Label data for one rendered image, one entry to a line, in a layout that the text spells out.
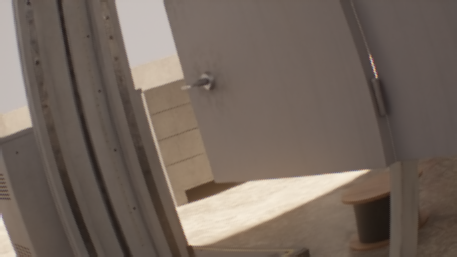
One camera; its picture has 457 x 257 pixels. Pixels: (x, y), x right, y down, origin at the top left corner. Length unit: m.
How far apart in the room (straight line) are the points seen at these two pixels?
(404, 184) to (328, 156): 0.57
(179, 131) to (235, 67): 4.27
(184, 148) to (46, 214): 3.45
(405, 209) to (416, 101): 0.72
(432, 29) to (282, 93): 0.31
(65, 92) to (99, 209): 0.33
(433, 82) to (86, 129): 1.28
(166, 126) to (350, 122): 4.41
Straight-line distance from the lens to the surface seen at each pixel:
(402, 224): 1.44
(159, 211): 1.87
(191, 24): 1.03
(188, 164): 5.24
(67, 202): 1.74
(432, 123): 0.72
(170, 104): 5.22
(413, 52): 0.71
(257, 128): 0.96
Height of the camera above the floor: 0.80
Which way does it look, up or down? 4 degrees down
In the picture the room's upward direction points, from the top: 16 degrees counter-clockwise
